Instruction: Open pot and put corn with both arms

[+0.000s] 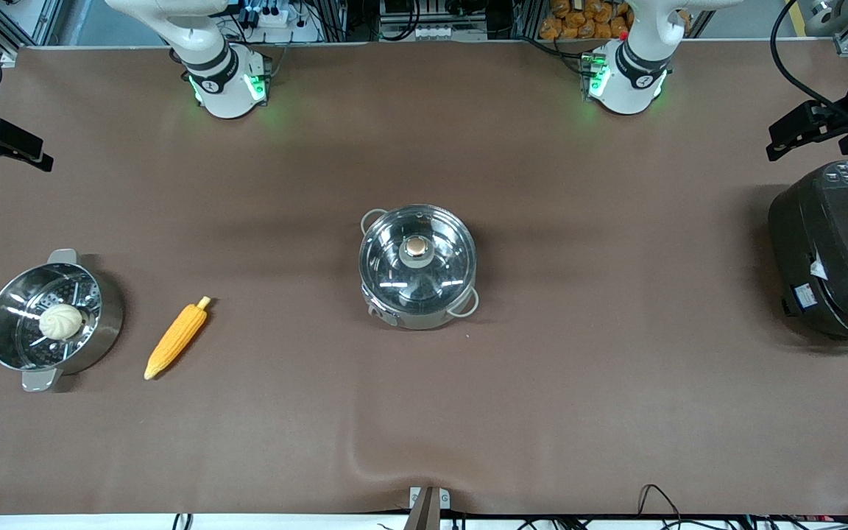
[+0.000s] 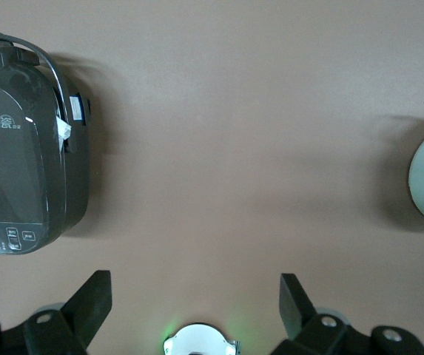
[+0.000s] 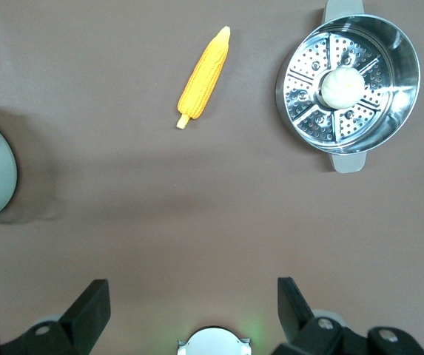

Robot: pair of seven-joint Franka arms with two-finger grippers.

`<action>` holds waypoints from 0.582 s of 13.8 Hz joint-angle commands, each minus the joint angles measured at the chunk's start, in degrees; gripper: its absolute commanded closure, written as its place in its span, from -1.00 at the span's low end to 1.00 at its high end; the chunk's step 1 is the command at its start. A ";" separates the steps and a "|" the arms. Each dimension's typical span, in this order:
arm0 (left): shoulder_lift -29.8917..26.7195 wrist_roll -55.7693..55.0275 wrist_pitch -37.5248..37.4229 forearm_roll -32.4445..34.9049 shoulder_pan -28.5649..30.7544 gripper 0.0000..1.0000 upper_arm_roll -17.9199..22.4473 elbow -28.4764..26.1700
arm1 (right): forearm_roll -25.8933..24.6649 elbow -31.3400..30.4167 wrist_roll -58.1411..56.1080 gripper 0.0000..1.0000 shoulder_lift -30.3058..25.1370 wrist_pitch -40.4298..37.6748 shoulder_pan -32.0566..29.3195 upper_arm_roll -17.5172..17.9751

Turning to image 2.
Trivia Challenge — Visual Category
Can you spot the dark grey rice cooker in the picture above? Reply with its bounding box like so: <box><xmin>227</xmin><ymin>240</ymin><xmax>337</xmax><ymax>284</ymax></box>
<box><xmin>0</xmin><ymin>30</ymin><xmax>95</xmax><ymax>256</ymax></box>

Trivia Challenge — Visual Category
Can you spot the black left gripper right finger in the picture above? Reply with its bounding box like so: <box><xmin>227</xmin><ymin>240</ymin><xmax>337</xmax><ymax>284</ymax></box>
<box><xmin>272</xmin><ymin>273</ymin><xmax>424</xmax><ymax>355</ymax></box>

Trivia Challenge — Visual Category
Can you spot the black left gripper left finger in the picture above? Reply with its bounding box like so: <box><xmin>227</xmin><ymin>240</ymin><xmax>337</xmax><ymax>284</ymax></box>
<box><xmin>0</xmin><ymin>270</ymin><xmax>113</xmax><ymax>355</ymax></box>

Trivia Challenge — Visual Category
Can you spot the brown table mat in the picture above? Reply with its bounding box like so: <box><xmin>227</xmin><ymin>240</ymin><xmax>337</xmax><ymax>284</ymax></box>
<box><xmin>0</xmin><ymin>0</ymin><xmax>424</xmax><ymax>355</ymax></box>

